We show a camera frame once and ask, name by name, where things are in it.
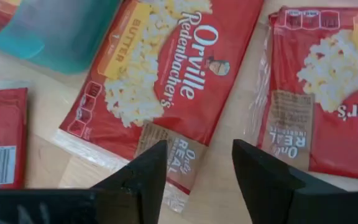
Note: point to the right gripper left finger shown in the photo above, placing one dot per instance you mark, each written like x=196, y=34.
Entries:
x=135, y=193

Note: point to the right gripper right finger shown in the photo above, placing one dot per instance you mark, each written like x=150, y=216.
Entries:
x=266, y=186

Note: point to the teal translucent plastic basket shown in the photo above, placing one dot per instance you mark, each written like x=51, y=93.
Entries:
x=57, y=37

